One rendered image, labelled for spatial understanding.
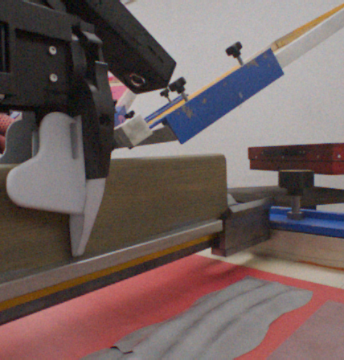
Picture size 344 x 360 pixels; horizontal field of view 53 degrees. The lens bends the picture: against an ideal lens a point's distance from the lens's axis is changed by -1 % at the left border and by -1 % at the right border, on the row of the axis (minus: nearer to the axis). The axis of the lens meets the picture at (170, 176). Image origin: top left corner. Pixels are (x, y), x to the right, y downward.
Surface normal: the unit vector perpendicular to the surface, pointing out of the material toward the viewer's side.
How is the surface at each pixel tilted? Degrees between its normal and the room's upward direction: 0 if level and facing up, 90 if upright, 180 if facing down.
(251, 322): 39
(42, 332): 0
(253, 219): 90
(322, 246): 90
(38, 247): 89
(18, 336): 0
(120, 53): 150
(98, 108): 85
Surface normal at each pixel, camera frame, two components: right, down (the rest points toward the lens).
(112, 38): -0.32, 0.89
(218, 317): 0.41, -0.84
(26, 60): 0.73, 0.03
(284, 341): -0.03, -1.00
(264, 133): -0.68, 0.07
